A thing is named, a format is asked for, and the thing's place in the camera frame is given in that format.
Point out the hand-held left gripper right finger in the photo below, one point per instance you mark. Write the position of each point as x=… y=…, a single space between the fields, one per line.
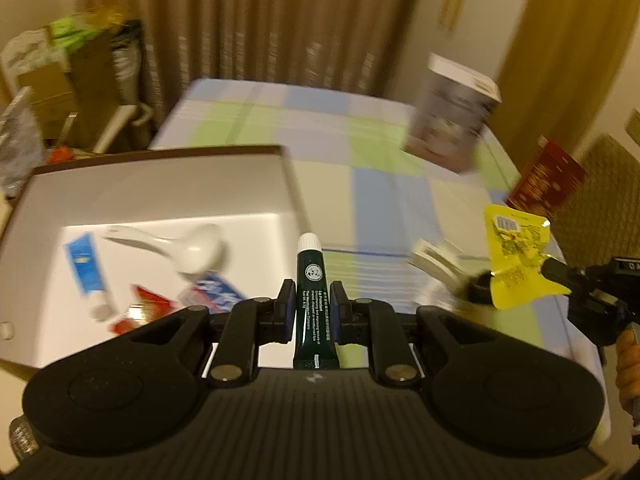
x=336 y=310

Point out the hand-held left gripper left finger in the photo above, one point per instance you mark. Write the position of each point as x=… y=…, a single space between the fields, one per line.
x=287 y=310

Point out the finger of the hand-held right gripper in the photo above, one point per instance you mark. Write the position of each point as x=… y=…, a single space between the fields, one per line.
x=565 y=272

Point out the dark green tube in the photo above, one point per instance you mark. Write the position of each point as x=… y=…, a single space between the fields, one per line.
x=312 y=275

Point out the yellow snack packet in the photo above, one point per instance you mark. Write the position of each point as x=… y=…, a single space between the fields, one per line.
x=515 y=250

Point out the blue white packet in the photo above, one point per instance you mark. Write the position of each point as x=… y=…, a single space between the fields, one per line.
x=215 y=290

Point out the dark hair scrunchie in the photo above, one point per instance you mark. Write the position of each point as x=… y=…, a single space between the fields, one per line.
x=477 y=294

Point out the white plastic spoon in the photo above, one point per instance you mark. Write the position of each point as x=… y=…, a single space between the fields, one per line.
x=197 y=252

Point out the red snack packet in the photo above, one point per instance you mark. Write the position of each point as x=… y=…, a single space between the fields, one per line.
x=150 y=305

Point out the brown cardboard box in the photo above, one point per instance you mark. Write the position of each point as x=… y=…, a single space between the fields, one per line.
x=150 y=190

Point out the blue tube white cap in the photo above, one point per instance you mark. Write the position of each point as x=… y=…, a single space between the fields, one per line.
x=85 y=265

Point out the person's right hand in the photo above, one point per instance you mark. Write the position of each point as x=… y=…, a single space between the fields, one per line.
x=630 y=370

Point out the woven rattan furniture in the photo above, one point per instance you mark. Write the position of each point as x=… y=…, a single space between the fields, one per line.
x=605 y=195

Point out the red gift box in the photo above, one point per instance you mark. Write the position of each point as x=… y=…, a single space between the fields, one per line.
x=545 y=180

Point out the checked pastel sheet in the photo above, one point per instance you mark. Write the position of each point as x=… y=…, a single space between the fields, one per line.
x=325 y=125

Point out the white product carton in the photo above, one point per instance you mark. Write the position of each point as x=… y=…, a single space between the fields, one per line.
x=450 y=110

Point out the plain tan curtain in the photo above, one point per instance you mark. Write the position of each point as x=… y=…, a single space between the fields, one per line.
x=565 y=35

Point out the brown patterned curtain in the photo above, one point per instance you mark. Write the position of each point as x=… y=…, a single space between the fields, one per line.
x=250 y=20

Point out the large cardboard box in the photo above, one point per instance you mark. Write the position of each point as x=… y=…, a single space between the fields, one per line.
x=105 y=80

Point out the clear plastic bag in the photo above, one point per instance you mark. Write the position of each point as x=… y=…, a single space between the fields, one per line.
x=20 y=145

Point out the small cardboard box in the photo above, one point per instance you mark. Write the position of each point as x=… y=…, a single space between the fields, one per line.
x=47 y=95

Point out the yellow plastic bag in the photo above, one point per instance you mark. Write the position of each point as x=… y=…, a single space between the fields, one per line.
x=105 y=16

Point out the green tissue packs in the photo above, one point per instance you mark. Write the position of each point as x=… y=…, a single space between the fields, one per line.
x=70 y=32

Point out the white carved chair back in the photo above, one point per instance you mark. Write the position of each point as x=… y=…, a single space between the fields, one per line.
x=22 y=52

